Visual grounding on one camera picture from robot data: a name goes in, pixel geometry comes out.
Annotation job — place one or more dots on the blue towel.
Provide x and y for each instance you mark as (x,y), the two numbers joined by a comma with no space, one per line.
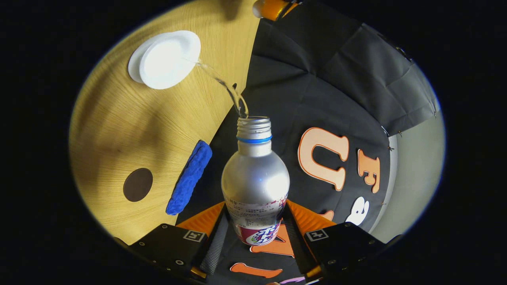
(190,178)

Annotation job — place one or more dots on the white teacup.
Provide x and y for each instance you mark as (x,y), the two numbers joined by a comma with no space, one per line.
(168,59)

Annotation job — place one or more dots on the dark brown round coaster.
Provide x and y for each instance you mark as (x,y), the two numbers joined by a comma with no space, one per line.
(138,185)

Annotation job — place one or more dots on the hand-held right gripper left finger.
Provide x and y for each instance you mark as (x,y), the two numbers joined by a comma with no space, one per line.
(216,249)

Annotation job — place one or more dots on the silver water bottle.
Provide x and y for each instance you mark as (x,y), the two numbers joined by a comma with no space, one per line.
(255,182)

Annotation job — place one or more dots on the poured water stream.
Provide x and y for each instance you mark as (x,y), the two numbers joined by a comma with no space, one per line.
(242,106)

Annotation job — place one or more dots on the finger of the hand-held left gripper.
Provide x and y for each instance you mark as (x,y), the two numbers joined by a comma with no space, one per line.
(275,8)

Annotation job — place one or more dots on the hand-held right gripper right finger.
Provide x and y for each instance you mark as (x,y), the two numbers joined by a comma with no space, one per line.
(340,245)

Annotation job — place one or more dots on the white teacup lid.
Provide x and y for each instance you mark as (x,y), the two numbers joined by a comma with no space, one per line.
(256,8)

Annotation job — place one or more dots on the white saucer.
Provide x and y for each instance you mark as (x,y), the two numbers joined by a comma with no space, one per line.
(134,65)

